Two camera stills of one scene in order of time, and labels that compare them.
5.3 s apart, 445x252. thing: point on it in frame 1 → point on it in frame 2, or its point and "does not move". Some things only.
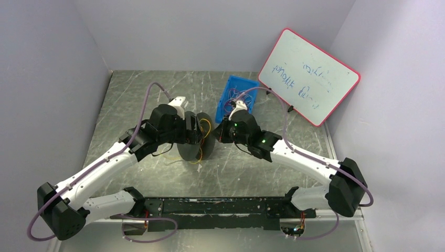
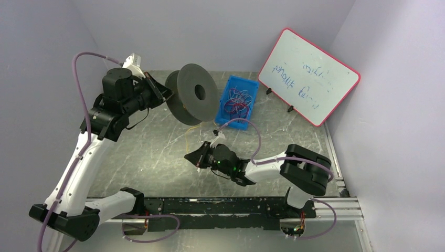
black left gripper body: [191, 128] → [151, 92]
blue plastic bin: [235, 86] does not move
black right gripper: [226, 130] → [205, 157]
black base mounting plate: [261, 213] does not move
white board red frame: [307, 79] does not move
